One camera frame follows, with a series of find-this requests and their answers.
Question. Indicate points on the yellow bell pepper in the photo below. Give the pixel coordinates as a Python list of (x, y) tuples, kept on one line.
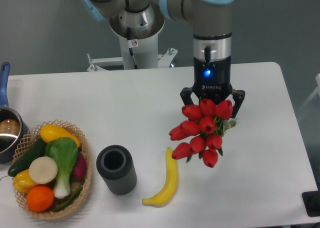
[(22, 182)]

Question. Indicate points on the dark grey ribbed vase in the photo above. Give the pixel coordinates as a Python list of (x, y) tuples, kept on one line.
[(116, 166)]

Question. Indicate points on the blue handled saucepan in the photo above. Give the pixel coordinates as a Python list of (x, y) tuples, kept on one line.
[(12, 126)]

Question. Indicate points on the purple sweet potato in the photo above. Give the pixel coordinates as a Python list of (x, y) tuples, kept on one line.
[(80, 168)]

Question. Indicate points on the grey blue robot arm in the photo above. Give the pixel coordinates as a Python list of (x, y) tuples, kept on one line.
[(211, 20)]

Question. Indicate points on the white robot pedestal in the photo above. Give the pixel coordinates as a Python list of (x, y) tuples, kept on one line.
[(137, 33)]

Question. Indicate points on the yellow banana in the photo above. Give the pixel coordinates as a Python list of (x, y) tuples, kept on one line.
[(164, 196)]

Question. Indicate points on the red tulip bouquet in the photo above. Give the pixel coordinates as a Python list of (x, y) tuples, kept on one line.
[(206, 125)]

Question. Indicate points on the white metal base frame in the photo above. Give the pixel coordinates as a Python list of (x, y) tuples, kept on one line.
[(165, 60)]

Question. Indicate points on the green cucumber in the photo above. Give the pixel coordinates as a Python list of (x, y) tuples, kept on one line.
[(37, 150)]

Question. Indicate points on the orange fruit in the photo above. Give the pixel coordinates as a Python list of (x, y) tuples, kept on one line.
[(40, 198)]

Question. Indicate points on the green bok choy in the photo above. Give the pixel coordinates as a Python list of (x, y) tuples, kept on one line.
[(64, 152)]

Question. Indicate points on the black device at edge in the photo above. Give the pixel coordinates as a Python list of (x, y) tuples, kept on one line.
[(311, 200)]

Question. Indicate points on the yellow squash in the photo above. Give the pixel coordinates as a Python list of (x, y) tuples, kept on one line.
[(51, 132)]

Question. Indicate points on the white round radish slice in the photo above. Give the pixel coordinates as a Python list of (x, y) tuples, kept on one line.
[(43, 170)]

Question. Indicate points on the green bean pod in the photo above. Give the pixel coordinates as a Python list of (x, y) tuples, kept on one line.
[(68, 201)]

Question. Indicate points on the woven wicker basket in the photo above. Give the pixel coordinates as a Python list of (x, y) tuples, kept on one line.
[(27, 141)]

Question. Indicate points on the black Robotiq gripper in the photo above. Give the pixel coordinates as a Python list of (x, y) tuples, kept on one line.
[(212, 81)]

